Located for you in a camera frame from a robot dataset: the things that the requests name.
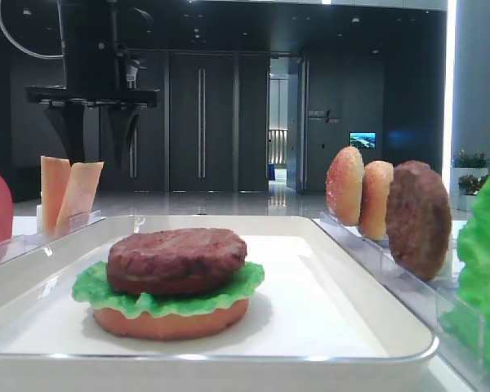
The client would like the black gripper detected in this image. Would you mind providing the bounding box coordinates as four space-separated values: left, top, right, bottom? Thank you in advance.
26 40 158 171

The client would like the orange cheese slice front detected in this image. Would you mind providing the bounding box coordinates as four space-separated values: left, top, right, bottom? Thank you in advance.
56 162 104 225

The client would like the orange cheese slice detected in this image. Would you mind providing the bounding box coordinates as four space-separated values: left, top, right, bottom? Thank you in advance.
56 162 104 225
40 155 71 231

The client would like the orange cheese slice rear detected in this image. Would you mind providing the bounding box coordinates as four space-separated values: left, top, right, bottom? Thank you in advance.
40 155 71 231

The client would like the green lettuce leaf on tray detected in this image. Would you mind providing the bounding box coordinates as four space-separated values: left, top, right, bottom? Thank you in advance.
72 261 265 319

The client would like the brown meat patty on tray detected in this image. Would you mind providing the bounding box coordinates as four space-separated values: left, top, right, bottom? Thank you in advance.
105 228 247 296

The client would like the standing brown meat patty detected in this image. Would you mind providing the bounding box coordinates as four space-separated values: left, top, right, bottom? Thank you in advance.
385 160 452 281

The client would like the standing green lettuce leaf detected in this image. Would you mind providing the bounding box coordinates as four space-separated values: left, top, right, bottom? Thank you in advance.
440 176 490 371

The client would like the dark double door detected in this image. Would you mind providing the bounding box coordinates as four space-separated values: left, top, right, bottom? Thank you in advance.
97 49 270 194

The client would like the bottom bun slice on tray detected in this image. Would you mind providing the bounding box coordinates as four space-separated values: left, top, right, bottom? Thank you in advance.
93 299 249 341

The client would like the sesame bun top rear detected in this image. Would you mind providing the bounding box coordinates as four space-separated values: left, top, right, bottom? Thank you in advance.
326 146 364 226

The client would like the bun half right front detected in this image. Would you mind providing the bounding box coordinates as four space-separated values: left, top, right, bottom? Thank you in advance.
358 160 394 241

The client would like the cream metal tray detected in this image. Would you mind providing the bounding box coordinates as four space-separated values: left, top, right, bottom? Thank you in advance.
0 216 439 391

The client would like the potted plants white planter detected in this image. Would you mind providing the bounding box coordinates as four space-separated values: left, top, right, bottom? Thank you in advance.
450 149 490 212

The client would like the white cable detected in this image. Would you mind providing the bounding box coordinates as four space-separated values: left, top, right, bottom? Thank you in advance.
0 0 66 59

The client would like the clear left long rail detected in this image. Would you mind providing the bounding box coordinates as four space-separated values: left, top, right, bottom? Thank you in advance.
0 210 102 264

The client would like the clear long rail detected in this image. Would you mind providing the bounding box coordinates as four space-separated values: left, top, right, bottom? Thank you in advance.
319 212 490 391
0 210 102 264

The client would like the wall display screen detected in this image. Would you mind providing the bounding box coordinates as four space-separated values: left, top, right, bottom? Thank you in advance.
349 132 376 149

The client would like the clear right long rail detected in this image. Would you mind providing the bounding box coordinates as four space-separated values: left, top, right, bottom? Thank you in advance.
319 212 490 391

